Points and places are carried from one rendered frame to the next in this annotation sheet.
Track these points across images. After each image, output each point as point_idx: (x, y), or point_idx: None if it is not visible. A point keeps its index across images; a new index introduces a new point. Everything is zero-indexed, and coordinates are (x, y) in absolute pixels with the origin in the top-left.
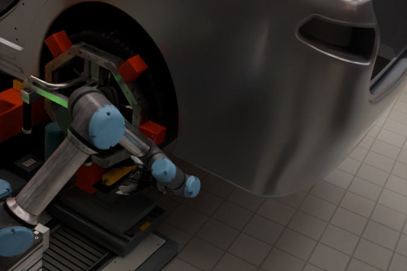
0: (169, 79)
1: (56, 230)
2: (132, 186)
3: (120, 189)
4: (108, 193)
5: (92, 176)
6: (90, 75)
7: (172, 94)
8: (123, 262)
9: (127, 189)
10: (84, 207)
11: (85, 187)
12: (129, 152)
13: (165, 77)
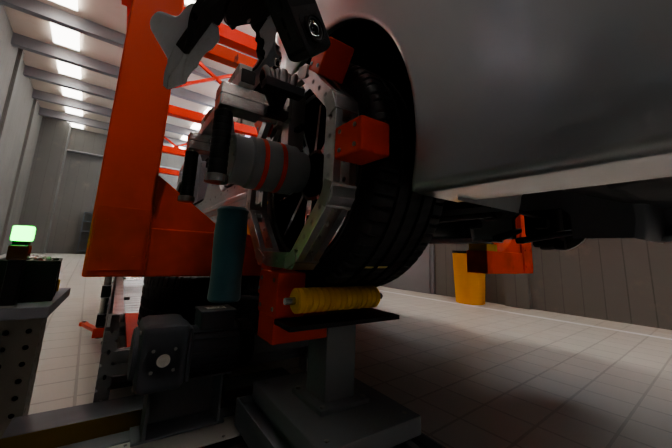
0: (400, 90)
1: None
2: (190, 6)
3: (157, 34)
4: (322, 373)
5: (275, 298)
6: None
7: (407, 106)
8: None
9: (180, 35)
10: (277, 402)
11: (266, 330)
12: (322, 198)
13: (390, 84)
